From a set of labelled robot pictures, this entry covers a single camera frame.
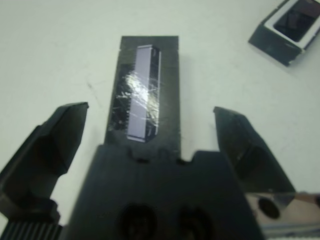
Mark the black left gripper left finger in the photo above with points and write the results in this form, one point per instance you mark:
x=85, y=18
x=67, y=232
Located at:
x=37, y=160

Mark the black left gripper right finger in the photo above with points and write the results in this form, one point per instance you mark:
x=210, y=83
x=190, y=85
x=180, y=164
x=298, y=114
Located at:
x=250, y=155

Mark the black box lid with print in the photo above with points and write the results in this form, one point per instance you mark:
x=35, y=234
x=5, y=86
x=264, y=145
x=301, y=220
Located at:
x=170, y=100

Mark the black box base white insert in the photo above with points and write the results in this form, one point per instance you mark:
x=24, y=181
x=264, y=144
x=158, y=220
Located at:
x=272, y=47

